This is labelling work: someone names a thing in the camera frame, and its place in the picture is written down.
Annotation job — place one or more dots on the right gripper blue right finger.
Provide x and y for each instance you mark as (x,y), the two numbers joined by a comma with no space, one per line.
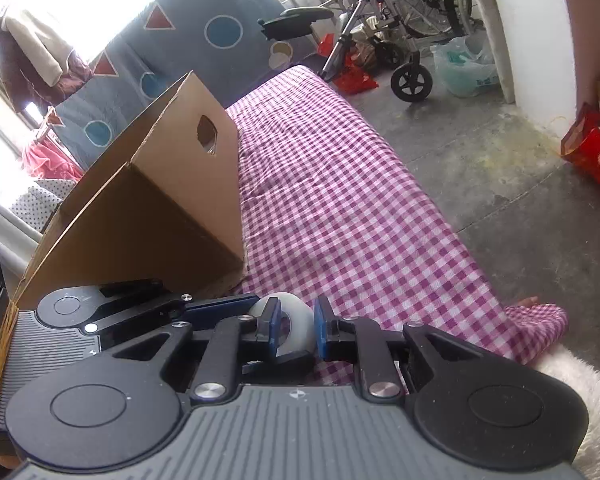
(329,343)

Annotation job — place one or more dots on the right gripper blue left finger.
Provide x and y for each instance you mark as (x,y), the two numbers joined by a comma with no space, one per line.
(268,329)

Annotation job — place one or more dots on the white tape roll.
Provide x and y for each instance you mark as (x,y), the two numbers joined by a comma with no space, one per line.
(297,331)

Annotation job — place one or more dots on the pink white checkered cloth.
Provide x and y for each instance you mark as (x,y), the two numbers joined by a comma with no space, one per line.
(328,209)

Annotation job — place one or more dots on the brown cardboard box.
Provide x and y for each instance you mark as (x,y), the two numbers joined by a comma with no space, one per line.
(162,202)

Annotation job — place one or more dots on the grey white curtain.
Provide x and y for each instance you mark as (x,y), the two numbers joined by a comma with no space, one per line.
(18,242)

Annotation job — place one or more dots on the white dotted cloth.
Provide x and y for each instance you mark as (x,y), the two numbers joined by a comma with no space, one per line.
(38,203)

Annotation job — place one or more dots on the red pink hanging cloth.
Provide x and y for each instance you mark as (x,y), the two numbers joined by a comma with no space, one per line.
(44,159)

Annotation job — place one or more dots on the red plastic bag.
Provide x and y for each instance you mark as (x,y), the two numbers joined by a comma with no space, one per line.
(348,74)

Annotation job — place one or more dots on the white green plastic bag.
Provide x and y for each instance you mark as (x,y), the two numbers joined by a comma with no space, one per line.
(466,65)

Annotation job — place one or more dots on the white fluffy cushion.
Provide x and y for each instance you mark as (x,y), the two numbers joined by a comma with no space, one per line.
(583,379)

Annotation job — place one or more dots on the black seat pad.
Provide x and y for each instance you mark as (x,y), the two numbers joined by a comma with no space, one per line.
(294,22)

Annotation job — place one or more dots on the blue blanket with circles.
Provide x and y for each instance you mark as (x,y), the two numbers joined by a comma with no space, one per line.
(218,40)

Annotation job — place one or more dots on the dark red hanging garment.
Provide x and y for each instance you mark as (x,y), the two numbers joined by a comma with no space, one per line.
(37,66)

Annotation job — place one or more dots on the red gift bag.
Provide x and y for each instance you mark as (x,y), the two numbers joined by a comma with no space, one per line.
(581,144)

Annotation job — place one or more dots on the wheelchair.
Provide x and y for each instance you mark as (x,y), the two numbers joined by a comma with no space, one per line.
(397,30)

